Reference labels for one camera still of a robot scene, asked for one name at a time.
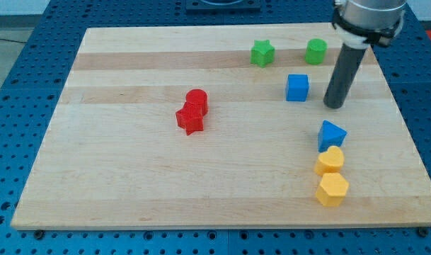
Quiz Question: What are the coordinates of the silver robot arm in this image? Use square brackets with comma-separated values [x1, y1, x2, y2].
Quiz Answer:
[332, 0, 406, 50]

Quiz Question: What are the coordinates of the blue cube block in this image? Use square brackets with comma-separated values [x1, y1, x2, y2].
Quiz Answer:
[285, 74, 309, 102]

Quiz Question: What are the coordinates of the light wooden board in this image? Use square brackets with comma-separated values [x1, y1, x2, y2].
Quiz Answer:
[11, 23, 431, 230]

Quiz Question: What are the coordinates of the red star block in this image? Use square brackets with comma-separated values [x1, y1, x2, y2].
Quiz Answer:
[176, 102, 204, 135]

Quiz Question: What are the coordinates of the red cylinder block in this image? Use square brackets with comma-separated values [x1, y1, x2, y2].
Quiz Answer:
[185, 89, 209, 115]

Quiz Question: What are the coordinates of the green star block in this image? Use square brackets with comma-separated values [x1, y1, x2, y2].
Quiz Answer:
[250, 40, 275, 68]

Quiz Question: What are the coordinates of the blue triangle block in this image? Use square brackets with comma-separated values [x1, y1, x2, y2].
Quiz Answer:
[317, 120, 347, 152]

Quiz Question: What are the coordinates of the yellow heart block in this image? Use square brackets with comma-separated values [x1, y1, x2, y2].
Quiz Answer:
[314, 146, 345, 176]

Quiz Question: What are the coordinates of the green cylinder block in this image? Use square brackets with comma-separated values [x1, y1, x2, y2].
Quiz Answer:
[304, 38, 328, 65]

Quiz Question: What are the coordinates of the yellow hexagon block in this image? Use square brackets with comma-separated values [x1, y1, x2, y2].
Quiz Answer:
[315, 173, 350, 207]

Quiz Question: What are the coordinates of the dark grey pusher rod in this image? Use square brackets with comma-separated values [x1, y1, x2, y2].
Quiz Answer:
[323, 44, 366, 109]

